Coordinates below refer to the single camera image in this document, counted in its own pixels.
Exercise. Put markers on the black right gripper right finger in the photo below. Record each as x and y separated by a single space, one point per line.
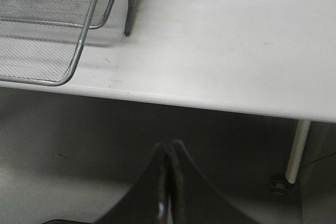
193 198

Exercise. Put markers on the white table leg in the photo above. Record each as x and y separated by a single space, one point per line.
282 183

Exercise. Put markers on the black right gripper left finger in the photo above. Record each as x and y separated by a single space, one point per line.
147 200

